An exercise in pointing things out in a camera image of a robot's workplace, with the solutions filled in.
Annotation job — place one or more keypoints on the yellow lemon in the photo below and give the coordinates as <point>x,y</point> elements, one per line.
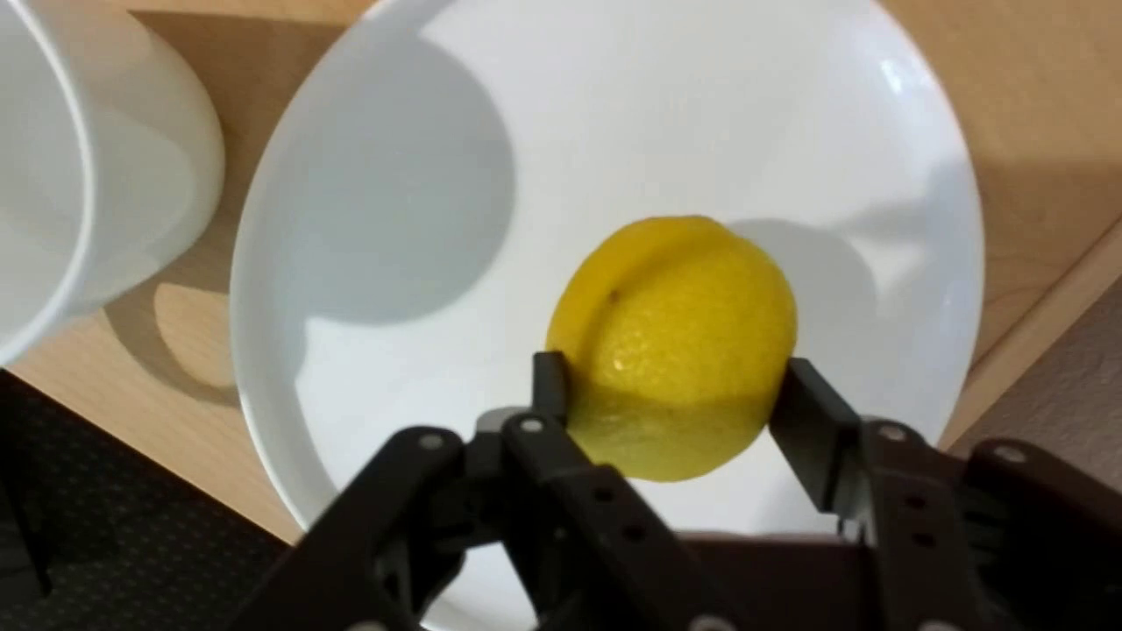
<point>677,337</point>

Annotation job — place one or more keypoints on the white ceramic mug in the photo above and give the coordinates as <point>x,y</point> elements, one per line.
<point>108,163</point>

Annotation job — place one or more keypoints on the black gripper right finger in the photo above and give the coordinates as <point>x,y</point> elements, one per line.
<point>934,527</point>

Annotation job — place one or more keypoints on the light wood nightstand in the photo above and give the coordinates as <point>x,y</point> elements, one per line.
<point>1052,140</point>

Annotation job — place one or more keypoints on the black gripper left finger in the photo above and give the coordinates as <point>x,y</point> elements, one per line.
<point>585,537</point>

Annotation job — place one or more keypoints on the white round plate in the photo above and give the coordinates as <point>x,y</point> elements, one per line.
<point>643,118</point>

